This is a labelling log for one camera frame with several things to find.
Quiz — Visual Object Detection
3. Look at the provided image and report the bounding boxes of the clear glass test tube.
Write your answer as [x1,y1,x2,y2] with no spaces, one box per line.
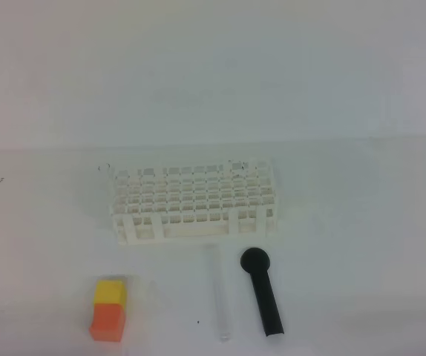
[206,244,231,343]

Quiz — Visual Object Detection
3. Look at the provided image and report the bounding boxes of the white test tube rack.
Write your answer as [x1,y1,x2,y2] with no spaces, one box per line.
[108,159,278,245]

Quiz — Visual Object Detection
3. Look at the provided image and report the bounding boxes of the clear test tube in rack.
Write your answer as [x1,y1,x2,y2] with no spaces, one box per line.
[98,163,116,194]

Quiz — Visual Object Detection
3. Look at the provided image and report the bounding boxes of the black scoop tool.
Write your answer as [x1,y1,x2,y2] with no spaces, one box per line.
[240,247,284,337]

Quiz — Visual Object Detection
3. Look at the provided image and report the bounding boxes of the yellow block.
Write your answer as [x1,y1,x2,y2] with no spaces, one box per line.
[94,280,127,308]

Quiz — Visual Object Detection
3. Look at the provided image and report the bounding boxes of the orange block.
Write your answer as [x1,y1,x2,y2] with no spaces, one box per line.
[89,303,125,343]

